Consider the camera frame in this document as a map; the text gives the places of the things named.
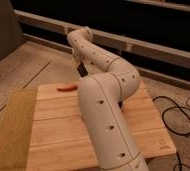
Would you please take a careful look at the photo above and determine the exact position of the orange carrot-shaped object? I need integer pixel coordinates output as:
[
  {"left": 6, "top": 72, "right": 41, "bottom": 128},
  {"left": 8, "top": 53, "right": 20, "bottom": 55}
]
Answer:
[{"left": 57, "top": 83, "right": 78, "bottom": 92}]

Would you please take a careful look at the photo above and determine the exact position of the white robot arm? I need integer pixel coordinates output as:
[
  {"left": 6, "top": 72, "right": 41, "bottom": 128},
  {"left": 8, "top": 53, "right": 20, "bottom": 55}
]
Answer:
[{"left": 67, "top": 27, "right": 149, "bottom": 171}]

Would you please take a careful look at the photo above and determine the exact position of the light wooden board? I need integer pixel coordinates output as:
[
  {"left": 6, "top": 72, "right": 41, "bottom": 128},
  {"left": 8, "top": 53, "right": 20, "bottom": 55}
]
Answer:
[{"left": 27, "top": 84, "right": 176, "bottom": 171}]

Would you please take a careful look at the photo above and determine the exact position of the grey cabinet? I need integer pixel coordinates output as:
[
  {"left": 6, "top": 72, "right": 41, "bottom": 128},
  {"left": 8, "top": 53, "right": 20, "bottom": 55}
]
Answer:
[{"left": 0, "top": 0, "right": 25, "bottom": 60}]

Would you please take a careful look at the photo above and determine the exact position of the white wooden rail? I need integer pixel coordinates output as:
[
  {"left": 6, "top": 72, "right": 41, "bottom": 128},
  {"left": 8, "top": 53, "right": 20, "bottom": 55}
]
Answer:
[{"left": 15, "top": 10, "right": 190, "bottom": 69}]

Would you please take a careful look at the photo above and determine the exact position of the yellow-green mat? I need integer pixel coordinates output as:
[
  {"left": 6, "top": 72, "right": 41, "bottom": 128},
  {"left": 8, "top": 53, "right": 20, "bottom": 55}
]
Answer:
[{"left": 0, "top": 90, "right": 37, "bottom": 171}]

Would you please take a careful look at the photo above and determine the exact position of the black cable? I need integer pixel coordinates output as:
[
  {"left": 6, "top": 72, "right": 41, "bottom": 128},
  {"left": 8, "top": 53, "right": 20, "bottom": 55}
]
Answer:
[{"left": 151, "top": 95, "right": 190, "bottom": 171}]

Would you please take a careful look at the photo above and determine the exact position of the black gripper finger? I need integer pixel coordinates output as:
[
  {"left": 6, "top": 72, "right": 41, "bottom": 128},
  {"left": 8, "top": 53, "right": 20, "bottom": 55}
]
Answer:
[{"left": 77, "top": 63, "right": 88, "bottom": 77}]

